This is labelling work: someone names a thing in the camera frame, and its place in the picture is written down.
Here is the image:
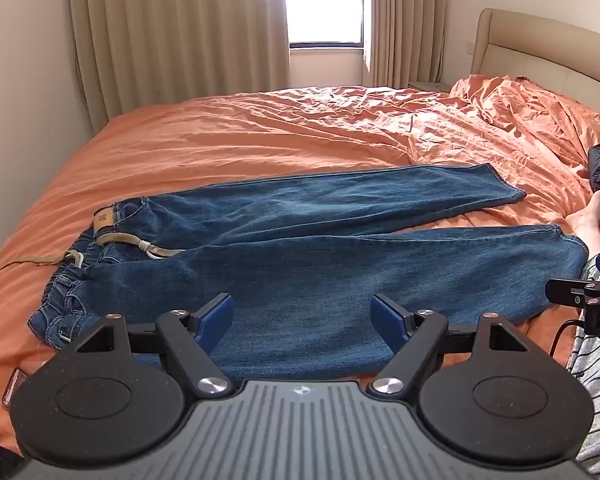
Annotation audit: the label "black cable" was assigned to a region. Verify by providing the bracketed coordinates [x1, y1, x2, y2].
[551, 319, 587, 358]

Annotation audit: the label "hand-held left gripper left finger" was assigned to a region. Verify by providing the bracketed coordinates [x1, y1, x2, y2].
[73, 293, 236, 397]

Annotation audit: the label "orange crumpled duvet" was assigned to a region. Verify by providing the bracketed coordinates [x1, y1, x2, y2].
[450, 75, 600, 211]

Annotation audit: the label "window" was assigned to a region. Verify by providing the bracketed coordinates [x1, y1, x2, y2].
[283, 0, 367, 52]

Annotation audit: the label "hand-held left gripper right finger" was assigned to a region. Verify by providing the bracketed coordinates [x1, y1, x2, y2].
[370, 293, 532, 397]

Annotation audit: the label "beige nightstand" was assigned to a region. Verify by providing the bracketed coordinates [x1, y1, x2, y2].
[407, 79, 454, 94]

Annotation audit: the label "blue denim pants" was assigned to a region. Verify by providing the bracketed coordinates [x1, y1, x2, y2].
[27, 162, 588, 381]

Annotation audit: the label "beige curtain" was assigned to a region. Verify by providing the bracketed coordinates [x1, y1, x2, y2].
[67, 0, 293, 134]
[362, 0, 448, 89]

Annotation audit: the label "orange bed sheet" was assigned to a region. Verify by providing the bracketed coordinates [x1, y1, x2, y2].
[0, 85, 600, 456]

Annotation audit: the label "person's bare foot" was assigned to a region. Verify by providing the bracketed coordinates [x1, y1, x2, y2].
[564, 186, 600, 262]

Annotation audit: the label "tan fabric belt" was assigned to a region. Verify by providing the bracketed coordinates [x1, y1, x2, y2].
[0, 232, 186, 273]

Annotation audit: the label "dark red flat object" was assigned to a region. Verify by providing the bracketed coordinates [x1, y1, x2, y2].
[2, 368, 29, 407]

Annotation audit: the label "beige padded headboard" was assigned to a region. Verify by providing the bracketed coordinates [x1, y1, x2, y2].
[470, 8, 600, 113]

